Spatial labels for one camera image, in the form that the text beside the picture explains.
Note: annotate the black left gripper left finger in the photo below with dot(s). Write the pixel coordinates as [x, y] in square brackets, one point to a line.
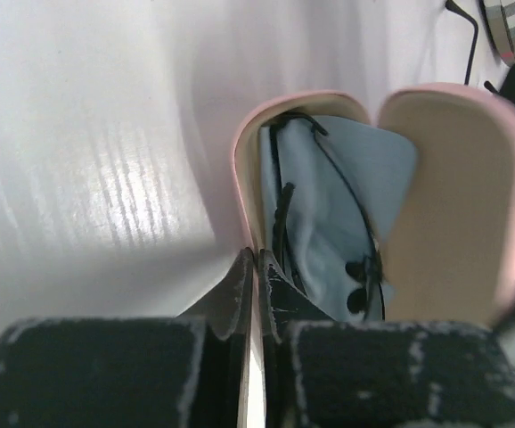
[184, 371]

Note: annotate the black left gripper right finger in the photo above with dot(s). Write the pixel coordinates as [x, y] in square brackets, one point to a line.
[324, 373]

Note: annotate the black frame glasses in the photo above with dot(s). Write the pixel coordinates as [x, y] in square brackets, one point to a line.
[329, 232]

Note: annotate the blue cleaning cloth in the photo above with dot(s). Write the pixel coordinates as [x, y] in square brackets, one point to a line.
[337, 214]

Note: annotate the pink glasses case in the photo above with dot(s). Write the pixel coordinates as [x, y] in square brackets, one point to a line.
[410, 216]

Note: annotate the plaid glasses case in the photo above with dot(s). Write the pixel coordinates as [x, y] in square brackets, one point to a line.
[500, 21]

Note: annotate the thin wire frame glasses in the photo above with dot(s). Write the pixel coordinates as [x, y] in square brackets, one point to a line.
[454, 8]

